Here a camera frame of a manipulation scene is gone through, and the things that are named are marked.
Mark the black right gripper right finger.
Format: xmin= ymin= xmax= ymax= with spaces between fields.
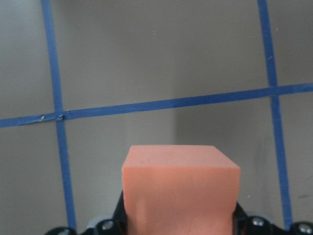
xmin=232 ymin=203 xmax=313 ymax=235

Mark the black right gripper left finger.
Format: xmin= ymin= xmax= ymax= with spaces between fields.
xmin=45 ymin=191 xmax=127 ymax=235

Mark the orange foam block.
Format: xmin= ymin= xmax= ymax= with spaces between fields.
xmin=122 ymin=145 xmax=241 ymax=235

